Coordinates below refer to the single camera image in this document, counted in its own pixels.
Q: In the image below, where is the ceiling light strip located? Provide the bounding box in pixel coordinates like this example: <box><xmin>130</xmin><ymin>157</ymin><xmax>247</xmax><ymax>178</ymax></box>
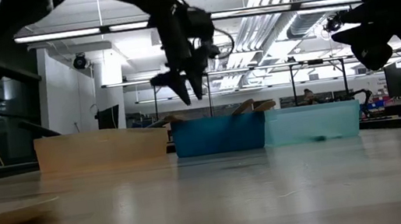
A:
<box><xmin>12</xmin><ymin>0</ymin><xmax>363</xmax><ymax>51</ymax></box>

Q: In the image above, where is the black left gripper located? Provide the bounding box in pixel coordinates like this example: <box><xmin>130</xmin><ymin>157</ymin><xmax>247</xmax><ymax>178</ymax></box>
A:
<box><xmin>139</xmin><ymin>2</ymin><xmax>228</xmax><ymax>110</ymax></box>

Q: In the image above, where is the wooden spork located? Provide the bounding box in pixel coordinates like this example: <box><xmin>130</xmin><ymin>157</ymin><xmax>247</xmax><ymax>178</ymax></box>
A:
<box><xmin>252</xmin><ymin>100</ymin><xmax>278</xmax><ymax>114</ymax></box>

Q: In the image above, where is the person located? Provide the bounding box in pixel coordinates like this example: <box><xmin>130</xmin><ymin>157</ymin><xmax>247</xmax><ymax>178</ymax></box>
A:
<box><xmin>297</xmin><ymin>86</ymin><xmax>320</xmax><ymax>107</ymax></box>

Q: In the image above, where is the orange plastic bin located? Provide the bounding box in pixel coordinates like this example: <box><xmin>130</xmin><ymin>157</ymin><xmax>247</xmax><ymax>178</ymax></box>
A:
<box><xmin>33</xmin><ymin>119</ymin><xmax>171</xmax><ymax>177</ymax></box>

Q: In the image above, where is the wooden slotted spatula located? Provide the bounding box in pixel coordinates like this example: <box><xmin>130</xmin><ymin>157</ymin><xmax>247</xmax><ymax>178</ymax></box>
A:
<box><xmin>0</xmin><ymin>192</ymin><xmax>64</xmax><ymax>224</ymax></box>

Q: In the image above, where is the black ceiling spotlight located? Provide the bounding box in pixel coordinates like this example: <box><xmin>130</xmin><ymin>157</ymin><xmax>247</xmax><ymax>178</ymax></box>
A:
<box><xmin>322</xmin><ymin>14</ymin><xmax>343</xmax><ymax>35</ymax></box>
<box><xmin>71</xmin><ymin>52</ymin><xmax>89</xmax><ymax>72</ymax></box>

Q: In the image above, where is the blue plastic bin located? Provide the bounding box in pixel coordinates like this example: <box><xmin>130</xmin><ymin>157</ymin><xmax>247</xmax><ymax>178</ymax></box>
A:
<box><xmin>169</xmin><ymin>109</ymin><xmax>271</xmax><ymax>161</ymax></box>

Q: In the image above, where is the turquoise plastic bin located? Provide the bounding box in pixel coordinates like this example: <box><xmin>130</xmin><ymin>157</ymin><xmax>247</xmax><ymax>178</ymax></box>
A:
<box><xmin>261</xmin><ymin>97</ymin><xmax>365</xmax><ymax>150</ymax></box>

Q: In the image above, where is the black metal workstation frame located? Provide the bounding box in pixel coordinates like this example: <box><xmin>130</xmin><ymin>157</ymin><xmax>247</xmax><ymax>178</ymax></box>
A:
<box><xmin>102</xmin><ymin>42</ymin><xmax>401</xmax><ymax>133</ymax></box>

